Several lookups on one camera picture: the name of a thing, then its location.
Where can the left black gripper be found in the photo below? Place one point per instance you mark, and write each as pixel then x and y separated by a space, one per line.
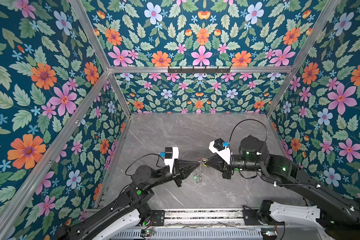
pixel 181 171

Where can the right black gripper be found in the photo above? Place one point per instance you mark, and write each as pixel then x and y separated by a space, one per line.
pixel 224 169

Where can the metal keyring with red handle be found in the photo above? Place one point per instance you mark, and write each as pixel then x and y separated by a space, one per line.
pixel 199 172

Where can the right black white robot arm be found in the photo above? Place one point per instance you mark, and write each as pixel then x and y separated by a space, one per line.
pixel 334 215

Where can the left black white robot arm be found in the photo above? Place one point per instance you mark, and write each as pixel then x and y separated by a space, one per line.
pixel 131 207

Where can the left small circuit board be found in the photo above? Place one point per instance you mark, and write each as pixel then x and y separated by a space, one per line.
pixel 148 233

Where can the small circuit board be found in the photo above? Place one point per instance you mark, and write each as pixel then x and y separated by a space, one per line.
pixel 269 234
pixel 148 233

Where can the right small circuit board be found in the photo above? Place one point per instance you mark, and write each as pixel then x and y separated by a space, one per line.
pixel 269 234

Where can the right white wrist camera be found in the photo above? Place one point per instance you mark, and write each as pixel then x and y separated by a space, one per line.
pixel 222 149

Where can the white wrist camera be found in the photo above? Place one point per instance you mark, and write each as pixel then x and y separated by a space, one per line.
pixel 169 156
pixel 222 149

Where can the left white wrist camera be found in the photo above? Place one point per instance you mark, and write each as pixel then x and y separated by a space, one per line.
pixel 169 156

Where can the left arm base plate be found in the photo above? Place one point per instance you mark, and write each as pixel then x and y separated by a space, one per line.
pixel 156 218

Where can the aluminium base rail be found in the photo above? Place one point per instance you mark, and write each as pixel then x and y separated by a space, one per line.
pixel 217 224

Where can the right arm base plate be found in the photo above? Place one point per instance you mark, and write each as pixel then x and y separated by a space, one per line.
pixel 260 216

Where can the black hook rail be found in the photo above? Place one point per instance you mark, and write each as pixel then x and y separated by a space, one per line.
pixel 198 70

